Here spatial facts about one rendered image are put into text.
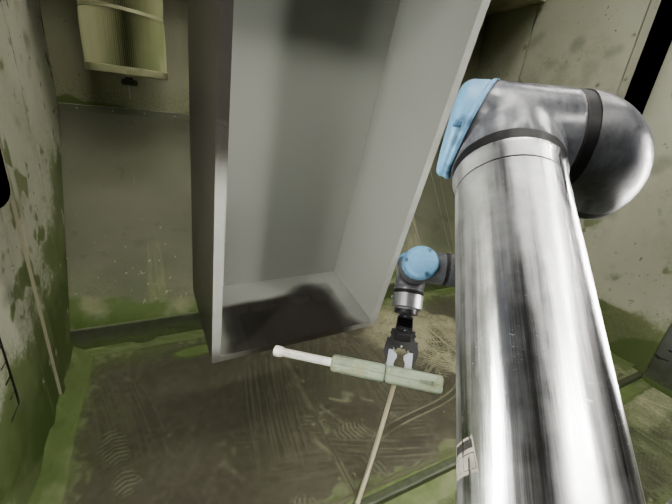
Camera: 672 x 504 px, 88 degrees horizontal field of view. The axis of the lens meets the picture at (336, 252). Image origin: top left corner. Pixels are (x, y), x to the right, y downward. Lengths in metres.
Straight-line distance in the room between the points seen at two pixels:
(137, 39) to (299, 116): 0.92
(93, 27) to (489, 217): 1.80
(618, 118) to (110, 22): 1.77
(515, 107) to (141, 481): 1.42
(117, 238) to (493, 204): 1.85
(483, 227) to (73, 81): 2.14
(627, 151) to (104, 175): 2.02
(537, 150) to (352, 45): 0.91
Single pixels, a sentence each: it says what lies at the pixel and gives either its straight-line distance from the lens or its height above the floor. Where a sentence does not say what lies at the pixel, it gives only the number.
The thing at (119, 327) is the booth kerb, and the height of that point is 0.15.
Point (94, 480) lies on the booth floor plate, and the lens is 1.52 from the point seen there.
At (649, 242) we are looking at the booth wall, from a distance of 2.48.
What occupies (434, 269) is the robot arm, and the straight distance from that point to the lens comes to 0.94.
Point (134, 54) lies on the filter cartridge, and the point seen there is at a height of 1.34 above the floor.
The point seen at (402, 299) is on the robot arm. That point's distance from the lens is 1.05.
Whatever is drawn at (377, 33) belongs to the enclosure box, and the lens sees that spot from 1.27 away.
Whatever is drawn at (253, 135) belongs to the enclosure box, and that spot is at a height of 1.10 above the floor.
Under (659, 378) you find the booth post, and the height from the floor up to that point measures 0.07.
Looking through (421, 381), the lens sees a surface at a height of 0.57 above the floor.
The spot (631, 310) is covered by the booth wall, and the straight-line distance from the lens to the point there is 2.56.
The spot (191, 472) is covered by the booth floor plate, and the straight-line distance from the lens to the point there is 1.45.
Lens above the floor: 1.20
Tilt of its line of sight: 22 degrees down
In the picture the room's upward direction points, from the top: 6 degrees clockwise
